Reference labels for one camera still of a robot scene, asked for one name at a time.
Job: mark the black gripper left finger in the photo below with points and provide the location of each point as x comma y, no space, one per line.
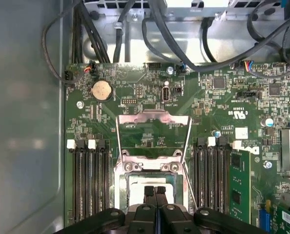
142,219

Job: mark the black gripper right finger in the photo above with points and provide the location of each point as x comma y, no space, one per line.
171,219

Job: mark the square silver cpu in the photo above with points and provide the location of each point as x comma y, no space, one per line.
137,195

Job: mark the thin metal locking lever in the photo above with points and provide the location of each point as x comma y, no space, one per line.
190,187

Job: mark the metal socket cover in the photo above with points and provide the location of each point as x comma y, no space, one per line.
154,116

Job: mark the cpu socket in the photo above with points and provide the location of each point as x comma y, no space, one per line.
150,165

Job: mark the green ram stick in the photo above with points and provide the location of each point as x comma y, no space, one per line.
240,182

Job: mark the green motherboard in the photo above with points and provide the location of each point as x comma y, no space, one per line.
208,109

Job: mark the round coin cell battery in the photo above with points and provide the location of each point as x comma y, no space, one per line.
101,90

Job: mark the black open pc case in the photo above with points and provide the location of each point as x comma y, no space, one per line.
25,122

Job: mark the grey metal drive cage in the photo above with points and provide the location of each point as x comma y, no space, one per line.
159,41

